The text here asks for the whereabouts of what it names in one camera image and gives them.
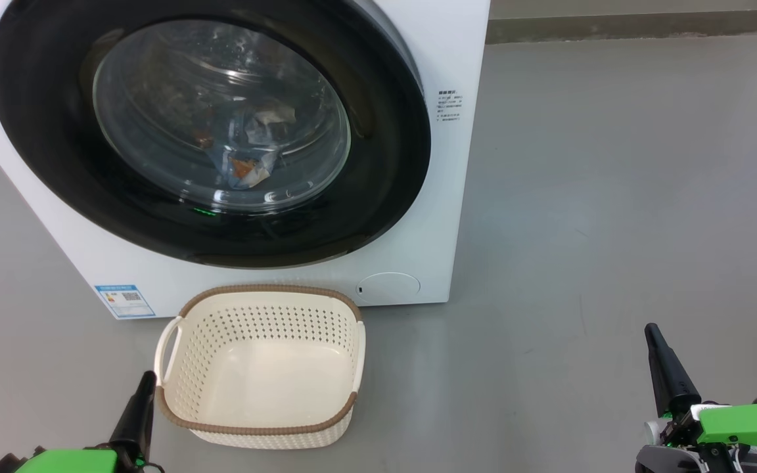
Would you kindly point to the cream perforated laundry basket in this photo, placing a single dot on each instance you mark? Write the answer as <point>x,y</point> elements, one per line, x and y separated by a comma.
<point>260,381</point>

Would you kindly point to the white front-load washing machine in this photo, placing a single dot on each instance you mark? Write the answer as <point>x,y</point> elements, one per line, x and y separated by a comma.
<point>457,197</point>

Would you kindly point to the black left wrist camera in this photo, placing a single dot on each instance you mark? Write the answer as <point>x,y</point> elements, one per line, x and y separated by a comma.
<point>10,463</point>

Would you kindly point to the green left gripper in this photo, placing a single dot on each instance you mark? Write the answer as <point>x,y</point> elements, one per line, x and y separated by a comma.
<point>69,462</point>

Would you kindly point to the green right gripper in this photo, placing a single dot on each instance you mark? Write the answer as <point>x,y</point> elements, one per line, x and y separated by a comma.
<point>740,427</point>

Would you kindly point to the round white filter cover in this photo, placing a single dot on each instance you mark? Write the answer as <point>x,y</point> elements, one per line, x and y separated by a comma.
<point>388,288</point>

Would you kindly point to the blue energy label sticker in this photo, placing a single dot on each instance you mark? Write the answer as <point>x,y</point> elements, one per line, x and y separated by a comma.
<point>124,301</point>

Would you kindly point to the black round washing machine door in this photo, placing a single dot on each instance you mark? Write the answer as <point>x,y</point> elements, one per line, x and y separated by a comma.
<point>43,144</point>

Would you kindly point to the cream white garment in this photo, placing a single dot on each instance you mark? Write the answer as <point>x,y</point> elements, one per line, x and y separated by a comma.
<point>272,120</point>

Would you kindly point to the blue cartoon print garment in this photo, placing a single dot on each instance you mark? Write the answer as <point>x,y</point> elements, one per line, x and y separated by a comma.
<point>244,167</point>

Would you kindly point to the small printed text label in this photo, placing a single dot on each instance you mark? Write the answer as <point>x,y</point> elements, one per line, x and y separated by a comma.
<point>449,106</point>

